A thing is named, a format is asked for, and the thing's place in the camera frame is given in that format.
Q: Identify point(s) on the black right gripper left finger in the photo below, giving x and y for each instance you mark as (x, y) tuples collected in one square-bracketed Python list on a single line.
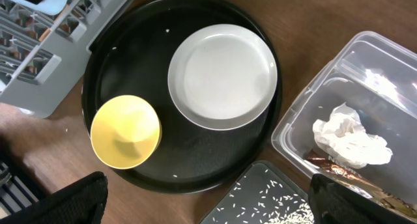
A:
[(82, 202)]

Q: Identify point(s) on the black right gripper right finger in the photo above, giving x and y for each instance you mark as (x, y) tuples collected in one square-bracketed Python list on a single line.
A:
[(333, 203)]

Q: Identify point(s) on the gold snack wrapper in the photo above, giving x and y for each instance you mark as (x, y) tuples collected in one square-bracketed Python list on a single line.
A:
[(355, 182)]

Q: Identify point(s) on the white tissue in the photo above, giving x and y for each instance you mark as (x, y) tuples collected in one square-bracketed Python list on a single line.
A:
[(345, 139)]

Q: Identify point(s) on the yellow bowl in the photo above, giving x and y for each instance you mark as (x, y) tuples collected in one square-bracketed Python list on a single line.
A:
[(125, 132)]

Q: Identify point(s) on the grey-white round plate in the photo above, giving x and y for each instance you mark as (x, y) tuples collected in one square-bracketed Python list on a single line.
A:
[(222, 77)]

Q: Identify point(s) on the clear plastic waste bin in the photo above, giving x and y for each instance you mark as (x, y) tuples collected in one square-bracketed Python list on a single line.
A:
[(377, 78)]

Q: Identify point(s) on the grey plastic dishwasher rack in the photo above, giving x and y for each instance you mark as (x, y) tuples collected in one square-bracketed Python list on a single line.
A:
[(43, 56)]

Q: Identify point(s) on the black rectangular tray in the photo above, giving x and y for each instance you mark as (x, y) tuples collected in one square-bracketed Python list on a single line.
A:
[(262, 194)]

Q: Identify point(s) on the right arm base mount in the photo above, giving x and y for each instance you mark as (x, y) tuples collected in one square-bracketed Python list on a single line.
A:
[(18, 189)]

